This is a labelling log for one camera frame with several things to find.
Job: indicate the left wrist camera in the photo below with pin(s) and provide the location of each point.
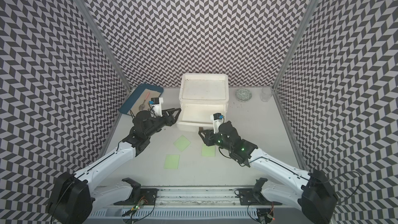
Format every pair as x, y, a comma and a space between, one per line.
156, 106

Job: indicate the clear glass cup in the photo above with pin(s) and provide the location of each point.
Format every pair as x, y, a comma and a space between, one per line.
266, 94

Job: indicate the white top drawer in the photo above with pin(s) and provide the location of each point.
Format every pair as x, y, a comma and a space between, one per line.
195, 116

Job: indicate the pink handled spoon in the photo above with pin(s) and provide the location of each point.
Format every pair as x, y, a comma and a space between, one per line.
142, 106

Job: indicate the blue tray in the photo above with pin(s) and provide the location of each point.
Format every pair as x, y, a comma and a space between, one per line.
140, 89

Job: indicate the green sticky note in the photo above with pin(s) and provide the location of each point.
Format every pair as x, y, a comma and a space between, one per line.
208, 151
182, 143
172, 162

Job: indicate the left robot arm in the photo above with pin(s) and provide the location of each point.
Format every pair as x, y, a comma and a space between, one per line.
91, 176

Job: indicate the green patterned small dish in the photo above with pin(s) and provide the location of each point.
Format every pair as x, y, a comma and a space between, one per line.
243, 94

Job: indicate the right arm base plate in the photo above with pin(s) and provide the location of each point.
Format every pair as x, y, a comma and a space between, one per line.
251, 196

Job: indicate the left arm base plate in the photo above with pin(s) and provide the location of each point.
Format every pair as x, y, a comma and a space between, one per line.
148, 195

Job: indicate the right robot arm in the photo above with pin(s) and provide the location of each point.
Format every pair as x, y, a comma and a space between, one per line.
248, 154

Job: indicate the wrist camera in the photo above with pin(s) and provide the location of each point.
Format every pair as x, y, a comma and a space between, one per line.
156, 106
217, 120

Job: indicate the aluminium front rail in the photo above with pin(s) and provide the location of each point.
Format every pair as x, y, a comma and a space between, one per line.
199, 196

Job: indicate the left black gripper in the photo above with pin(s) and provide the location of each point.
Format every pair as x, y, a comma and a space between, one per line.
172, 120

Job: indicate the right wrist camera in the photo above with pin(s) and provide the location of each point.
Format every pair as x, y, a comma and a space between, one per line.
217, 120

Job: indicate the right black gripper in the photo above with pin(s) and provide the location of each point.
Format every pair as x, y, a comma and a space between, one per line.
209, 134

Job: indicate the white drawer cabinet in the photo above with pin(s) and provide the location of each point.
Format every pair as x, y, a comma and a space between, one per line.
208, 89

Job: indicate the beige tray liner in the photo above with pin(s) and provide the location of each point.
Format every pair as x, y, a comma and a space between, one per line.
136, 99

